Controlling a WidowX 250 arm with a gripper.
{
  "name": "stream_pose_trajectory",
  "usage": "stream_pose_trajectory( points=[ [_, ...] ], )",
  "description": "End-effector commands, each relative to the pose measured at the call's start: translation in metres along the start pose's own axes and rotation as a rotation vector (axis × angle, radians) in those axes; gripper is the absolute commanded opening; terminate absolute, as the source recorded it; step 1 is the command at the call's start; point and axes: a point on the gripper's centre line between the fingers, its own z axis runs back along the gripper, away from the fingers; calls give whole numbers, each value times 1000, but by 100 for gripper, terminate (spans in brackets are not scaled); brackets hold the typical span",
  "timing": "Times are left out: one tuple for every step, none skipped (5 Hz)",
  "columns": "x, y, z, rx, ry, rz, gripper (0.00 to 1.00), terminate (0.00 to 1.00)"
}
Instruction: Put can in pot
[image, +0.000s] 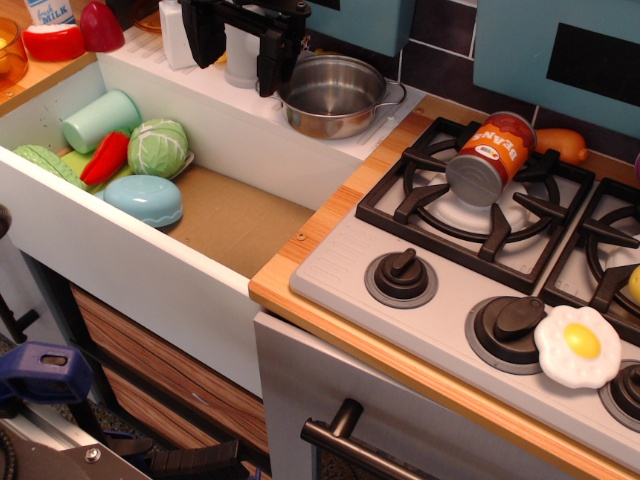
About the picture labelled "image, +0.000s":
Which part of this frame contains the red toy cheese wheel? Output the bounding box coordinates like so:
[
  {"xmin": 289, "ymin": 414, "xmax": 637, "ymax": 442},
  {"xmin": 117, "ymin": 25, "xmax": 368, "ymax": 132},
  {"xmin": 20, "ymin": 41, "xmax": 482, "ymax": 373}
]
[{"xmin": 22, "ymin": 24, "xmax": 86, "ymax": 62}]

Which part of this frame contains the green toy lettuce slice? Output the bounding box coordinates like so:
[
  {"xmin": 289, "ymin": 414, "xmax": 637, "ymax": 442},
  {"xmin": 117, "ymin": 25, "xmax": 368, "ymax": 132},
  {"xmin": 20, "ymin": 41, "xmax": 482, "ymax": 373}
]
[{"xmin": 13, "ymin": 144, "xmax": 86, "ymax": 190}]

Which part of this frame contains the green toy cabbage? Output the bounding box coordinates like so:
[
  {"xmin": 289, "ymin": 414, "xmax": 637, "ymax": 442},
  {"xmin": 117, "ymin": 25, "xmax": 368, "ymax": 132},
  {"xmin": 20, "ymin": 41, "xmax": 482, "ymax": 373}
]
[{"xmin": 127, "ymin": 118, "xmax": 189, "ymax": 178}]

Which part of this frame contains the white plastic bottle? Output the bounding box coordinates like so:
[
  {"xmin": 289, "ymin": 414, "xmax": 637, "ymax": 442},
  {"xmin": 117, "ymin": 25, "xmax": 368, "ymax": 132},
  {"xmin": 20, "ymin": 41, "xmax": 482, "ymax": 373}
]
[{"xmin": 159, "ymin": 0, "xmax": 196, "ymax": 70}]

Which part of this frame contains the blue clamp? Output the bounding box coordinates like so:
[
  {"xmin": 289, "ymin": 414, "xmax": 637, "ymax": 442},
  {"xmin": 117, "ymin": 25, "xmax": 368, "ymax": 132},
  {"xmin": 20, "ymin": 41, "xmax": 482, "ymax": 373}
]
[{"xmin": 1, "ymin": 341, "xmax": 93, "ymax": 404}]

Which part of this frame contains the black burner grate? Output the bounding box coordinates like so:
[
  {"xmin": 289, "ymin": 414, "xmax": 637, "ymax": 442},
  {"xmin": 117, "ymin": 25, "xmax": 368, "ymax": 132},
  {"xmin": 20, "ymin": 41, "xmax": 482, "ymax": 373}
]
[
  {"xmin": 356, "ymin": 117, "xmax": 595, "ymax": 294},
  {"xmin": 540, "ymin": 179, "xmax": 639, "ymax": 346}
]

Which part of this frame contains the orange toy carrot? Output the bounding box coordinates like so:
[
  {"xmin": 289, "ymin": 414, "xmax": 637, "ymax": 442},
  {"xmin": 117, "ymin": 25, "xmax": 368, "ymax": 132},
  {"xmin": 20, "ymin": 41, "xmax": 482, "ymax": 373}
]
[{"xmin": 536, "ymin": 128, "xmax": 589, "ymax": 165}]

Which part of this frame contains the orange transparent cup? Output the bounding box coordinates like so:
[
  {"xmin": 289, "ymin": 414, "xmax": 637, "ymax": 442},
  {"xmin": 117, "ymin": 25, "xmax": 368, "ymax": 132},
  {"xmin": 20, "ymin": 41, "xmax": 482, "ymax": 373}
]
[{"xmin": 1, "ymin": 17, "xmax": 29, "ymax": 90}]

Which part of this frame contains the black right burner grate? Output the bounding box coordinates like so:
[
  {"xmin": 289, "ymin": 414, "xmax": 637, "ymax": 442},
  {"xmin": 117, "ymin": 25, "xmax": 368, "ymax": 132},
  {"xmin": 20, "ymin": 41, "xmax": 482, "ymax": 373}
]
[{"xmin": 540, "ymin": 179, "xmax": 639, "ymax": 346}]

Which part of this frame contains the toy fried egg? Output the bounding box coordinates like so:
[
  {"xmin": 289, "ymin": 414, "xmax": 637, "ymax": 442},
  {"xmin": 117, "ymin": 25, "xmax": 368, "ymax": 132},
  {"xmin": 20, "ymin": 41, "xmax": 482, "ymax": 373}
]
[{"xmin": 534, "ymin": 306, "xmax": 622, "ymax": 389}]

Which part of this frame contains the middle stove knob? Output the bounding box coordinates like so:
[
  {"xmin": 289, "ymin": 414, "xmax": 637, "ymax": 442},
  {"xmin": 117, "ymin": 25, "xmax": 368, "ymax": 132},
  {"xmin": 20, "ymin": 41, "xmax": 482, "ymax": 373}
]
[{"xmin": 465, "ymin": 296, "xmax": 546, "ymax": 375}]

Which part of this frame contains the light green toy plate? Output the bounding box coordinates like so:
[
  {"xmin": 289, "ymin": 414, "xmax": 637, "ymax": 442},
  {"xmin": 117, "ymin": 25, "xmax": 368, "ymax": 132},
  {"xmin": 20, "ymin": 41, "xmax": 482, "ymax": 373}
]
[{"xmin": 58, "ymin": 149, "xmax": 133, "ymax": 194}]

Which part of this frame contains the stainless steel pot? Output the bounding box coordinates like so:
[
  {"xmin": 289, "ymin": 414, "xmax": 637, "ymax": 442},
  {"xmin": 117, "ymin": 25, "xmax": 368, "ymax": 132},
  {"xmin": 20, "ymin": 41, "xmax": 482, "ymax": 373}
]
[{"xmin": 271, "ymin": 54, "xmax": 408, "ymax": 140}]

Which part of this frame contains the stove knob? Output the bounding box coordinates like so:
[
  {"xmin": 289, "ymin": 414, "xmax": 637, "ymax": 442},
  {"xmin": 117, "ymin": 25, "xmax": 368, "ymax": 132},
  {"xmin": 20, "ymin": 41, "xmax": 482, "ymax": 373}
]
[
  {"xmin": 598, "ymin": 360, "xmax": 639, "ymax": 433},
  {"xmin": 364, "ymin": 248, "xmax": 438, "ymax": 309},
  {"xmin": 465, "ymin": 296, "xmax": 546, "ymax": 375}
]

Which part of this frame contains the teal hanging cabinet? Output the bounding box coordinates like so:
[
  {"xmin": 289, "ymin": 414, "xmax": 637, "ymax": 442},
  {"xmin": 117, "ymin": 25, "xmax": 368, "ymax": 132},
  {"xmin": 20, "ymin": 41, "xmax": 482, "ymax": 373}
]
[{"xmin": 306, "ymin": 0, "xmax": 416, "ymax": 57}]

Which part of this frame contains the toy milk carton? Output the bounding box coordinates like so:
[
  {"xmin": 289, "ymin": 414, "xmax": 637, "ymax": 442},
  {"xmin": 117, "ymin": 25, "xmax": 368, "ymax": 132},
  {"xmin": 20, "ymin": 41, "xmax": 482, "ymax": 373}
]
[{"xmin": 25, "ymin": 0, "xmax": 76, "ymax": 26}]

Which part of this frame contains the red toy pepper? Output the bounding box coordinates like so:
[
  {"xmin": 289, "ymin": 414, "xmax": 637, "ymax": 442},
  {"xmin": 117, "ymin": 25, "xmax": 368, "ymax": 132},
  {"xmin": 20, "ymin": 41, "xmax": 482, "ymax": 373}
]
[{"xmin": 80, "ymin": 131, "xmax": 129, "ymax": 186}]

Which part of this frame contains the orange beans can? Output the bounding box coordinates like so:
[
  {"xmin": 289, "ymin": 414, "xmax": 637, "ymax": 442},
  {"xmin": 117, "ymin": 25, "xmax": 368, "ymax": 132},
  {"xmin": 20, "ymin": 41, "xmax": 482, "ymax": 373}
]
[{"xmin": 445, "ymin": 111, "xmax": 537, "ymax": 207}]

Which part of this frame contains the left stove knob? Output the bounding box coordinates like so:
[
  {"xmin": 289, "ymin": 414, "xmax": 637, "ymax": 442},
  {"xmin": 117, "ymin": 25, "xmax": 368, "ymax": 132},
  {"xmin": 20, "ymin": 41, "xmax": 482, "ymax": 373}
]
[{"xmin": 364, "ymin": 248, "xmax": 438, "ymax": 309}]

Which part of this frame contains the black oven door handle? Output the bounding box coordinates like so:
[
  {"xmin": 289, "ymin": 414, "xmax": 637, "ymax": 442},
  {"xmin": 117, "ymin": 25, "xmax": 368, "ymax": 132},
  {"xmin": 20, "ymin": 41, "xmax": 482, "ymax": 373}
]
[{"xmin": 300, "ymin": 398, "xmax": 431, "ymax": 479}]

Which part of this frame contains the teal microwave cabinet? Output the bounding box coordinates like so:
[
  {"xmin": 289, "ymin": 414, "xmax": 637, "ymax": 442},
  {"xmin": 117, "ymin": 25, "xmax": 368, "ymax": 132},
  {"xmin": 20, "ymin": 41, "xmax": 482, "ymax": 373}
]
[{"xmin": 473, "ymin": 1, "xmax": 639, "ymax": 137}]

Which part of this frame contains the black left burner grate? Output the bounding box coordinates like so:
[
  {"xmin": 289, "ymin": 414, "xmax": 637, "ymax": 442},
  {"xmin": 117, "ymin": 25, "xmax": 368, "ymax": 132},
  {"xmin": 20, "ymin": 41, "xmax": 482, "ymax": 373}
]
[{"xmin": 356, "ymin": 117, "xmax": 595, "ymax": 294}]

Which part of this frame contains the light blue toy bowl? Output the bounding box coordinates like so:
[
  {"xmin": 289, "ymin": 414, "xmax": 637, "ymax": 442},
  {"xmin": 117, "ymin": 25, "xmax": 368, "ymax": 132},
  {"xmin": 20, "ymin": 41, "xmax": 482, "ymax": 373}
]
[{"xmin": 102, "ymin": 175, "xmax": 183, "ymax": 228}]

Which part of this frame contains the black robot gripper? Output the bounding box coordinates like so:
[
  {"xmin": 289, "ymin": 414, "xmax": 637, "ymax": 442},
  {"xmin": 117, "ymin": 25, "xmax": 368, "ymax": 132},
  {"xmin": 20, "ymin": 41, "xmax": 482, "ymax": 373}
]
[{"xmin": 181, "ymin": 1, "xmax": 312, "ymax": 97}]

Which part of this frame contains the mint green toy cup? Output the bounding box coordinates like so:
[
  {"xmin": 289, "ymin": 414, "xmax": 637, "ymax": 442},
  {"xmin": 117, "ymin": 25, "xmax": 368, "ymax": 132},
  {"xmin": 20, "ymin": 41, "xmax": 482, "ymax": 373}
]
[{"xmin": 62, "ymin": 89, "xmax": 142, "ymax": 153}]

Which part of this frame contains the white cylindrical shaker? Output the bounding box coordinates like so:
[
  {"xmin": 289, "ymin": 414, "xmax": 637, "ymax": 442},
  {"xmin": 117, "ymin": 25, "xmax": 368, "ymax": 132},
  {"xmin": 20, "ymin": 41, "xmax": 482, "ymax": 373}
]
[{"xmin": 224, "ymin": 25, "xmax": 260, "ymax": 89}]

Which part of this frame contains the right stove knob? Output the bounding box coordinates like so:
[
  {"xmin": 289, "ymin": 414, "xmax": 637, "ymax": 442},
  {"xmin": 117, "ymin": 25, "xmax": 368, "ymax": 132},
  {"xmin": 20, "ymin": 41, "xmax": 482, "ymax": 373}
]
[{"xmin": 598, "ymin": 360, "xmax": 639, "ymax": 433}]

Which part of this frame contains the red toy strawberry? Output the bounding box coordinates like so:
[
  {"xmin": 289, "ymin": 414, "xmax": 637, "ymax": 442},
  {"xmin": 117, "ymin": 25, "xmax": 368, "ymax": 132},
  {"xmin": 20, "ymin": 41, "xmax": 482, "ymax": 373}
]
[{"xmin": 80, "ymin": 1, "xmax": 125, "ymax": 52}]

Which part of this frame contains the yellow toy lemon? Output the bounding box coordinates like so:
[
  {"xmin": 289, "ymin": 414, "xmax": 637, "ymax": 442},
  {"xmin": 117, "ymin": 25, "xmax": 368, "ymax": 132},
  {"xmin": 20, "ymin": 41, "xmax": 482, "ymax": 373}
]
[{"xmin": 627, "ymin": 266, "xmax": 640, "ymax": 301}]

